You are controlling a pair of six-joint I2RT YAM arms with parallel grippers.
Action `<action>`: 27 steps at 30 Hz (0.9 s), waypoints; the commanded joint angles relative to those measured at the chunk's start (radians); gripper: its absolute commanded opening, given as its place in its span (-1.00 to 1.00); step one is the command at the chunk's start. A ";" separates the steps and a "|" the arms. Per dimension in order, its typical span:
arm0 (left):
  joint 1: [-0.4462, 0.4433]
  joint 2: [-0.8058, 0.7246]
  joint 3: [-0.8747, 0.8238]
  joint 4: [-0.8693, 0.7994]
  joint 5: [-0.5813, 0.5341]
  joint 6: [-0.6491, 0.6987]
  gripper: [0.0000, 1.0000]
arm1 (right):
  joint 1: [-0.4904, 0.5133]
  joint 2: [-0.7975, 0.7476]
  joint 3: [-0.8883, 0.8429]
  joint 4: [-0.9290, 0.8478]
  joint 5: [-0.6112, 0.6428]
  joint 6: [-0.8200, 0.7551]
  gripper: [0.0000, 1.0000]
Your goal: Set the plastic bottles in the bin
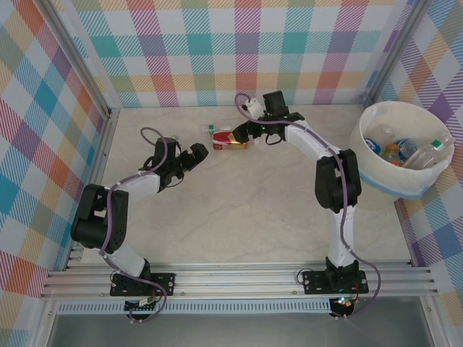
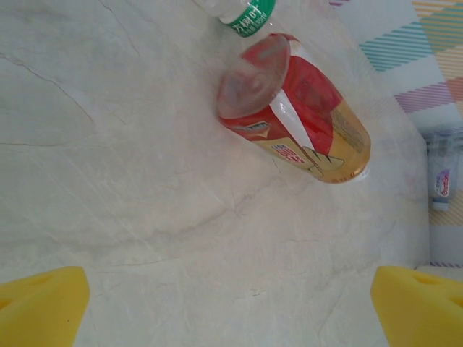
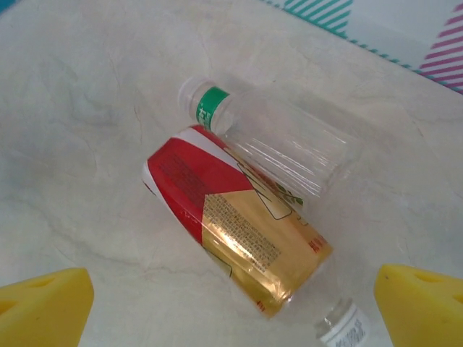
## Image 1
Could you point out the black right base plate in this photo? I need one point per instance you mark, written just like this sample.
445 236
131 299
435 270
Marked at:
316 282

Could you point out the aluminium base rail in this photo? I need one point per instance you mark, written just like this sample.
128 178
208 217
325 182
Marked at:
235 282

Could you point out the small electronics board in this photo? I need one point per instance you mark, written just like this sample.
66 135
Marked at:
143 303
343 303

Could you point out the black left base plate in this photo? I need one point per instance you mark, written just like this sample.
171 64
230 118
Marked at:
164 283

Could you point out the clear bottle white green cap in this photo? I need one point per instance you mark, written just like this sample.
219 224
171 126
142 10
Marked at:
211 129

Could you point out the orange bottle brown cap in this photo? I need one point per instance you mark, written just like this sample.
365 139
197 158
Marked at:
391 153

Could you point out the aluminium frame post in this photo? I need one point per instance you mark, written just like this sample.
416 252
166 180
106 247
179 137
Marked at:
76 54
398 47

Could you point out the white fabric bin blue stripe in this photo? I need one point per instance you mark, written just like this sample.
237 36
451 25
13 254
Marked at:
398 112

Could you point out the red gold plastic bottle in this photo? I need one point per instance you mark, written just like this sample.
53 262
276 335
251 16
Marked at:
222 141

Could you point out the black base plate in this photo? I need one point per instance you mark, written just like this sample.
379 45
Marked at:
164 283
316 282

